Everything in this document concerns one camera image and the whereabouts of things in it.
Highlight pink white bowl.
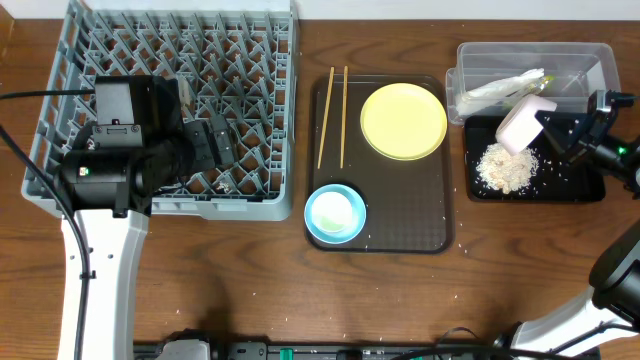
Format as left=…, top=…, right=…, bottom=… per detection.
left=495, top=94, right=557, bottom=156

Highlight green snack packet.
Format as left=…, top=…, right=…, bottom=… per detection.
left=501, top=75, right=555, bottom=111

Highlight blue bowl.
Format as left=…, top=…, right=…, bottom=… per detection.
left=304, top=184, right=367, bottom=245

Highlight white cup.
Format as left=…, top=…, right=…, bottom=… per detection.
left=311, top=191, right=353, bottom=233

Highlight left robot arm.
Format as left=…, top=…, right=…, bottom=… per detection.
left=54, top=75, right=237, bottom=359

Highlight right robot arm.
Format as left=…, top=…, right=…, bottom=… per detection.
left=496, top=110, right=639, bottom=359

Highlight black waste tray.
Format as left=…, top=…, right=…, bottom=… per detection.
left=464, top=116, right=606, bottom=203

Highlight rice food waste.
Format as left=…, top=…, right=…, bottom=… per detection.
left=476, top=143, right=539, bottom=194

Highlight clear plastic bin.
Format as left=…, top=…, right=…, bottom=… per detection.
left=446, top=42, right=621, bottom=125

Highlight grey plastic dish rack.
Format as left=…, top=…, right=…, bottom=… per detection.
left=30, top=1, right=298, bottom=221

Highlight right wooden chopstick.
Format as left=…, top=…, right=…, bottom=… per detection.
left=340, top=65, right=349, bottom=169

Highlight wooden chopstick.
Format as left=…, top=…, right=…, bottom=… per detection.
left=340, top=65, right=349, bottom=169
left=317, top=66, right=335, bottom=170

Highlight left wooden chopstick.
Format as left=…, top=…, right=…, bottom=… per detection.
left=317, top=66, right=335, bottom=170

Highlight yellow round plate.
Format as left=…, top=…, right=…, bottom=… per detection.
left=360, top=83, right=448, bottom=161

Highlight dark brown serving tray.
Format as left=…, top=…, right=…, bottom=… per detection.
left=306, top=75, right=455, bottom=255

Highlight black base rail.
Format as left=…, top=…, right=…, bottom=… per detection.
left=133, top=329, right=601, bottom=360

